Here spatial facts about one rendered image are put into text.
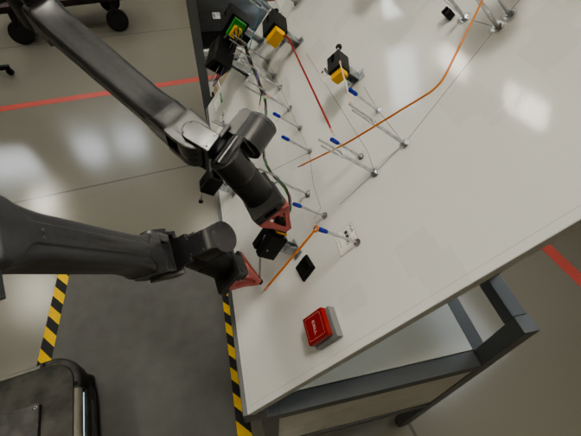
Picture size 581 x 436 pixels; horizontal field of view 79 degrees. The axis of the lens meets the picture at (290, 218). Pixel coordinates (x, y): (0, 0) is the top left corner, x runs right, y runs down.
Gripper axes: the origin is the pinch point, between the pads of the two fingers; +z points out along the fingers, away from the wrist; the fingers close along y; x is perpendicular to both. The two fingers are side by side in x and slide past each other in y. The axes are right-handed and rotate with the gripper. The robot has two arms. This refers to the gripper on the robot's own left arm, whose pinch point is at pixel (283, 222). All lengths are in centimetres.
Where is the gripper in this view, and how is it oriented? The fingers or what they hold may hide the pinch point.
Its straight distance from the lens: 70.3
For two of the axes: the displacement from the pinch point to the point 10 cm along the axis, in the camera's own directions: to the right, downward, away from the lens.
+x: -8.0, 6.0, 0.6
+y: -3.7, -5.7, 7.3
